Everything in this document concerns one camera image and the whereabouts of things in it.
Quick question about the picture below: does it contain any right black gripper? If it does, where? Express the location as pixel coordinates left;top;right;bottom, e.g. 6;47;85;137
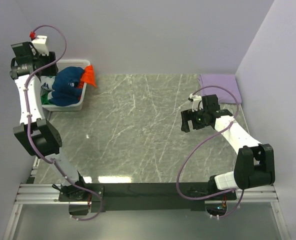
181;107;210;133

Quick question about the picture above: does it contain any blue t shirt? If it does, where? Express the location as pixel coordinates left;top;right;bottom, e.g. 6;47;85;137
40;66;84;105

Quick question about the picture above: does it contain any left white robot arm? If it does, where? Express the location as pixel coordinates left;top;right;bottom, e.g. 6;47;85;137
9;41;88;201

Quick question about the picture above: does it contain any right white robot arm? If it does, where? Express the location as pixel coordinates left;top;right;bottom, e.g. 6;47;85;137
181;94;275;200

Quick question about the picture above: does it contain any green t shirt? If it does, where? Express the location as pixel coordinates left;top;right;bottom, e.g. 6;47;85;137
40;93;51;105

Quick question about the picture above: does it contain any white plastic laundry basket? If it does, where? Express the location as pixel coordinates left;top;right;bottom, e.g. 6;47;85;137
40;59;91;112

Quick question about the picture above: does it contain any orange t shirt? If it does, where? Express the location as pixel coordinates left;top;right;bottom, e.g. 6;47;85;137
78;65;97;88

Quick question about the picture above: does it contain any folded purple t shirt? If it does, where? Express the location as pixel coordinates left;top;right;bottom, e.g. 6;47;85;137
198;74;242;104

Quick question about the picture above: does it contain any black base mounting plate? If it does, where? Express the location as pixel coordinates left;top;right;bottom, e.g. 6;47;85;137
52;182;237;216

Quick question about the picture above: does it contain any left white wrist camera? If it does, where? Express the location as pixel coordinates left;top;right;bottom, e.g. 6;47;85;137
29;31;49;56

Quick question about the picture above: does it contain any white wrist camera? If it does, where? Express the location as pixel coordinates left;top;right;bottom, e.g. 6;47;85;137
188;93;203;112
29;31;49;56

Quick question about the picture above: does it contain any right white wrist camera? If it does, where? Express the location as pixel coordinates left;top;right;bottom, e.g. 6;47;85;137
188;93;203;112

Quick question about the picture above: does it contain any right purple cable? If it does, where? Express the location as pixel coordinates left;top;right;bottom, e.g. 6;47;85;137
176;85;244;222

